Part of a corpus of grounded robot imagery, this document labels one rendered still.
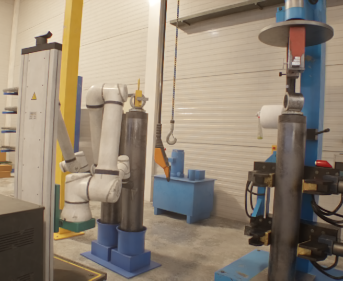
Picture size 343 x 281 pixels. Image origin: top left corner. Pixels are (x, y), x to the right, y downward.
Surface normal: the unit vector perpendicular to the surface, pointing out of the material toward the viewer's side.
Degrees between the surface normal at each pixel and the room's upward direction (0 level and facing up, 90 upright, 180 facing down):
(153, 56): 90
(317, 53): 90
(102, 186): 80
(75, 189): 91
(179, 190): 90
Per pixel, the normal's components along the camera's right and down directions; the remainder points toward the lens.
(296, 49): -0.31, -0.01
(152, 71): -0.65, -0.03
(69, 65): 0.76, 0.04
